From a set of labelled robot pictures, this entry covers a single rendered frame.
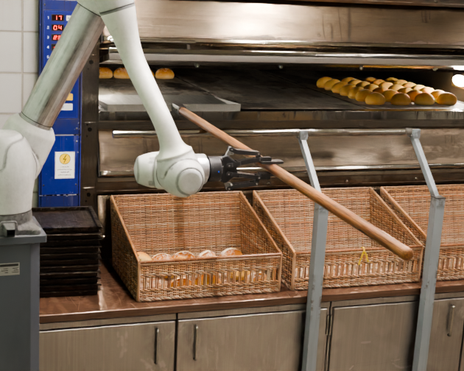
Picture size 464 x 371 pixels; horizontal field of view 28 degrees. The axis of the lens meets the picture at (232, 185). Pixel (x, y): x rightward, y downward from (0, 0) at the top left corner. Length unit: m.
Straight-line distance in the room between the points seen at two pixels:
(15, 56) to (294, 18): 1.12
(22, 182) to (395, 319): 1.69
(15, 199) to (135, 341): 0.91
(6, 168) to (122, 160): 1.13
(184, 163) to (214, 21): 1.33
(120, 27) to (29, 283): 0.76
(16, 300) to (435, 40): 2.22
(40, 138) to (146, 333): 0.90
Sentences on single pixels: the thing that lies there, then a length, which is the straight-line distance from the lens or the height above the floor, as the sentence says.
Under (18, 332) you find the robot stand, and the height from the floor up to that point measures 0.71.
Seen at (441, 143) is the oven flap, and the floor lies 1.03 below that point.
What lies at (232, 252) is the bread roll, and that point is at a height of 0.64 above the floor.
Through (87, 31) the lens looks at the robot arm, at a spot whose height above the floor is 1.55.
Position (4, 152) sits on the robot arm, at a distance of 2.59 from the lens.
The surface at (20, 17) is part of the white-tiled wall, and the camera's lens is 3.52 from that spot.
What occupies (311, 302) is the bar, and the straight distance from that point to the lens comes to 3.42.
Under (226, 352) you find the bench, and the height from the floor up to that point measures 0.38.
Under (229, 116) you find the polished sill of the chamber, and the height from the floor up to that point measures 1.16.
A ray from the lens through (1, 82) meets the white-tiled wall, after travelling 3.54.
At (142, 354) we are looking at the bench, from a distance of 3.34.
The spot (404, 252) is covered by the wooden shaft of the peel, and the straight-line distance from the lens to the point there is 2.08.
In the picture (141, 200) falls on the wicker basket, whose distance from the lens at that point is 3.68.
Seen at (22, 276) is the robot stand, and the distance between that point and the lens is 2.67.
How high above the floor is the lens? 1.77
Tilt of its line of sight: 14 degrees down
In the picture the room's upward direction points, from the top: 3 degrees clockwise
